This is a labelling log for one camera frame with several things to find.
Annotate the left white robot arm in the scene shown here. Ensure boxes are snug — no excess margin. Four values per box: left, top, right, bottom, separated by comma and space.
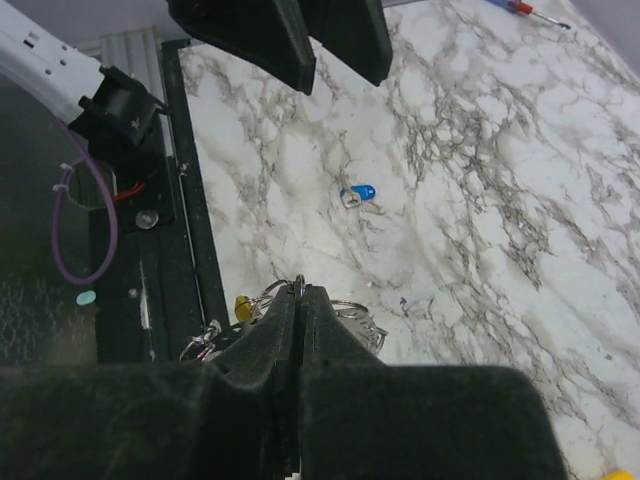
1, 1, 393, 177

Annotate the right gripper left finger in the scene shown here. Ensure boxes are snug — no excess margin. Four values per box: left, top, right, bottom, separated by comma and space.
1, 288, 300, 479

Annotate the blue tag key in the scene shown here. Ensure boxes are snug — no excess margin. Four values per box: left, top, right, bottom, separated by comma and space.
340, 184, 377, 209

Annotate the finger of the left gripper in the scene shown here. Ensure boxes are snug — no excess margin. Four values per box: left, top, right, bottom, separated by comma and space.
300, 0, 393, 86
168, 0, 316, 95

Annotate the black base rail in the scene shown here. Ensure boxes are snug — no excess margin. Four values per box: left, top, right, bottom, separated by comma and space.
95, 40, 230, 364

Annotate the blue handled screwdriver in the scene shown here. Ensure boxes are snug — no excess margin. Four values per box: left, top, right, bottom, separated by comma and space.
487, 0, 572, 31

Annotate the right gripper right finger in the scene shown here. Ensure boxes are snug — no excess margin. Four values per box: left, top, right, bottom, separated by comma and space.
298, 286, 567, 479

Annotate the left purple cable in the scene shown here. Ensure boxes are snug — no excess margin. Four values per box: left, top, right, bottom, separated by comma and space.
52, 119, 120, 286

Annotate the yellow key tag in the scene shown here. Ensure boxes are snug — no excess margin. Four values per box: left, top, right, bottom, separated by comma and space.
234, 295, 254, 322

